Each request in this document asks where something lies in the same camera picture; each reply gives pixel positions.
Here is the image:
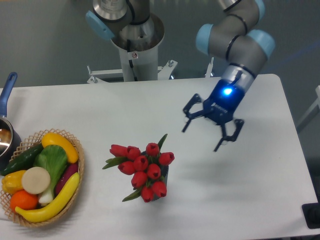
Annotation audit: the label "red tulip bouquet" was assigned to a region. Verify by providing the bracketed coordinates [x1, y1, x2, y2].
[103, 134, 175, 202]

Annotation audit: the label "green bok choy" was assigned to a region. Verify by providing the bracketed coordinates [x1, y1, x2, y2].
[33, 145, 68, 206]

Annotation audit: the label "black device at table edge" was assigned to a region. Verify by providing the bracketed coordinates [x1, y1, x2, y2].
[301, 202, 320, 229]

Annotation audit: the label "woven wicker basket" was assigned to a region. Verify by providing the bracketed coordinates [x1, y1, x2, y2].
[0, 129, 84, 227]

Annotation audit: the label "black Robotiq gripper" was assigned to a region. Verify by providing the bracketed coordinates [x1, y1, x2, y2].
[180, 78, 245, 153]

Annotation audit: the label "blue handled saucepan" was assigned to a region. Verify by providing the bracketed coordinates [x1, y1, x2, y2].
[0, 72, 21, 171]

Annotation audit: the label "yellow bell pepper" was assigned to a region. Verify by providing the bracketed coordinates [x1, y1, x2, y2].
[1, 170, 26, 195]

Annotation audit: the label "dark grey ribbed vase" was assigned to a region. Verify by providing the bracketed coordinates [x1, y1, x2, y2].
[140, 151, 169, 203]

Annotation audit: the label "yellow squash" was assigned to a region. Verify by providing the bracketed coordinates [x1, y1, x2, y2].
[41, 132, 79, 164]

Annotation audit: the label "white furniture frame right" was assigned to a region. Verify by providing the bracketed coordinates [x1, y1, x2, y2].
[296, 85, 320, 134]

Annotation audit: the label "orange fruit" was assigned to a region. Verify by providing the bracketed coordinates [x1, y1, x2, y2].
[10, 190, 38, 213]

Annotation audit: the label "purple sweet potato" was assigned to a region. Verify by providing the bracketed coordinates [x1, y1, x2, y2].
[54, 162, 79, 196]

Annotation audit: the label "beige round disc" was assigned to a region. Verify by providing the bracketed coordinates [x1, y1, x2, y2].
[21, 166, 51, 195]

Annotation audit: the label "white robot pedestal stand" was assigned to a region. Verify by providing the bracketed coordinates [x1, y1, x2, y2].
[86, 37, 215, 85]

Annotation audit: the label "yellow banana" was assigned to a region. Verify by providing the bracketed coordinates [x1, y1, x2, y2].
[15, 172, 80, 223]

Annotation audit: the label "green cucumber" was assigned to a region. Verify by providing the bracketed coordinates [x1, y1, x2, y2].
[0, 144, 44, 176]

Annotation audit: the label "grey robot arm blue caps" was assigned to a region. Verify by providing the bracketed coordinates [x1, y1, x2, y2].
[85, 0, 275, 142]

